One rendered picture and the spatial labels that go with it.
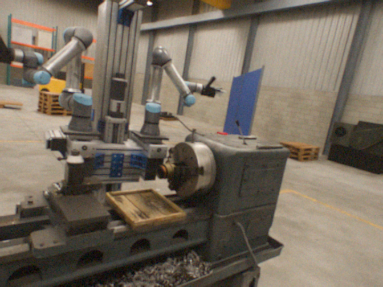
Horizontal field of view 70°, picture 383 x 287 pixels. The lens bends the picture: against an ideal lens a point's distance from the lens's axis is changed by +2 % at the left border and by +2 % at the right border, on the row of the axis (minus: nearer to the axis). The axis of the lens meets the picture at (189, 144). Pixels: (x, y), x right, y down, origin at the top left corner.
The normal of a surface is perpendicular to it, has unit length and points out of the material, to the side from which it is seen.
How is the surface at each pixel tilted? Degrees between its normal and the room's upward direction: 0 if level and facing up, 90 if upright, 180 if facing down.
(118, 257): 88
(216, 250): 90
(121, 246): 88
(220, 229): 90
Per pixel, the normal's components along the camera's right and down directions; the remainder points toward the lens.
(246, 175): 0.60, 0.24
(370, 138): -0.77, 0.00
